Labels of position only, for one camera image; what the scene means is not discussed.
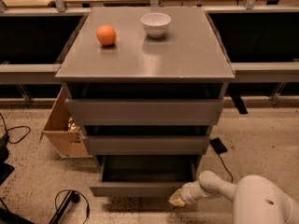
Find grey bottom drawer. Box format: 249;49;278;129
90;155;199;197

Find grey drawer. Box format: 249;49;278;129
65;98;223;126
90;155;199;197
83;125;209;155

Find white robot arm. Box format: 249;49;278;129
169;171;299;224

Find grey middle drawer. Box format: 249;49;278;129
83;125;209;155

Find grey drawer cabinet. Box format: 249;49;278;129
55;6;235;173

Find grey top drawer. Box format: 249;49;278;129
65;98;223;126

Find black power adapter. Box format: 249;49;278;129
210;138;228;154

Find cardboard box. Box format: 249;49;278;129
42;89;90;158

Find black equipment at left edge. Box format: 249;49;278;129
0;134;14;186

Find white ceramic bowl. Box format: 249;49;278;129
141;12;172;37

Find orange fruit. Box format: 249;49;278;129
96;25;117;46

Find black adapter cable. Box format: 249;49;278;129
218;152;235;184

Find grey metal rail frame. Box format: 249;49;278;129
0;0;299;116

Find black looped cable left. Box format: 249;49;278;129
0;112;32;145

